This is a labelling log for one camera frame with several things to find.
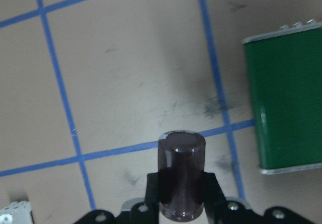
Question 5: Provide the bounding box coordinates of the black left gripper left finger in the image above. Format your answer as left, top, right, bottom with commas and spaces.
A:
143, 173, 159, 224

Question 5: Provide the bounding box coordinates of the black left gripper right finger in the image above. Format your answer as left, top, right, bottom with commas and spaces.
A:
203, 172, 227, 223

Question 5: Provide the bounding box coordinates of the dark brown cylindrical capacitor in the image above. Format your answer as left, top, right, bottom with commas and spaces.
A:
158, 130, 206, 222

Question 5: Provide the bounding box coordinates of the green conveyor belt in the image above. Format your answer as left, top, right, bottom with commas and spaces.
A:
243, 20, 321, 175

